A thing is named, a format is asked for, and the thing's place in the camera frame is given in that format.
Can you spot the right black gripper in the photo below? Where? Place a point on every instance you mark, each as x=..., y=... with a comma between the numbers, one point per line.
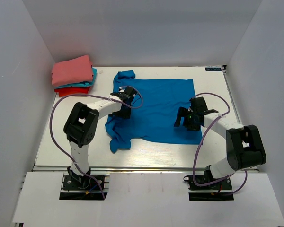
x=196, y=127

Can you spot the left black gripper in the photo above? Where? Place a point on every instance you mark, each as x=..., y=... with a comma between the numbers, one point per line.
x=125, y=115

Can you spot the blue t shirt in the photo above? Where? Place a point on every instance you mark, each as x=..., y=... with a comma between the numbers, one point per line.
x=154, y=116

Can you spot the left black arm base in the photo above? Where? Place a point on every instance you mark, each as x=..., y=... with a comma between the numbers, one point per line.
x=69, y=184

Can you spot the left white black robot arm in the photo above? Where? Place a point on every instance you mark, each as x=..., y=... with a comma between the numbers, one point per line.
x=80, y=127

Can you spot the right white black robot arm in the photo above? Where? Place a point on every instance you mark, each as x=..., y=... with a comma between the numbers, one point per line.
x=244, y=147

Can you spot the turquoise folded t shirt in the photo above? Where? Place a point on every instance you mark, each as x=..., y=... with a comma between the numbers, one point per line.
x=82, y=84

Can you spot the blue label sticker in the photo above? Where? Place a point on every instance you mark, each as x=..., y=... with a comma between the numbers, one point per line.
x=213, y=69

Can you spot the pink folded t shirt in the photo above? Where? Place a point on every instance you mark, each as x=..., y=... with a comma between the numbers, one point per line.
x=72, y=71

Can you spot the red folded t shirt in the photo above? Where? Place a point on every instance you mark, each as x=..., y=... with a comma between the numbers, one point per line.
x=71, y=90

